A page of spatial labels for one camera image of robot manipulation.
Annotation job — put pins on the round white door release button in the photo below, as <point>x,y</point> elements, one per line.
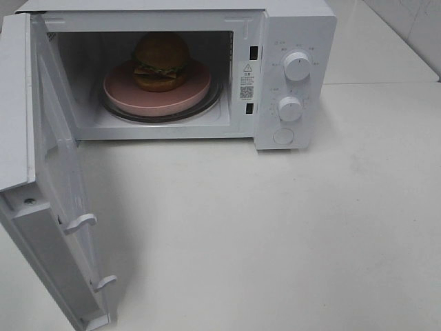
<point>283,136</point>

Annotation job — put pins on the burger with lettuce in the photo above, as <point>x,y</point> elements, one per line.
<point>160,61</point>

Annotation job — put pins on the pink round plate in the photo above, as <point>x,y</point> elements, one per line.
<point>195,68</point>

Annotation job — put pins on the white microwave door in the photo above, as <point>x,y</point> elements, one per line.
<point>44,206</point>

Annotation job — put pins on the glass microwave turntable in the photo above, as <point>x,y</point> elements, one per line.
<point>213,100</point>

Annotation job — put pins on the lower white timer knob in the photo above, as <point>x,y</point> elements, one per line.
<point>290,109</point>

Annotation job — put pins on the white warning label sticker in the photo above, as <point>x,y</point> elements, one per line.
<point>246,80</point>

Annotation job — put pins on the white microwave oven body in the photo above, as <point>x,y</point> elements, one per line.
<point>95,37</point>

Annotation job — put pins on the upper white power knob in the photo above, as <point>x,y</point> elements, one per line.
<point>297,65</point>

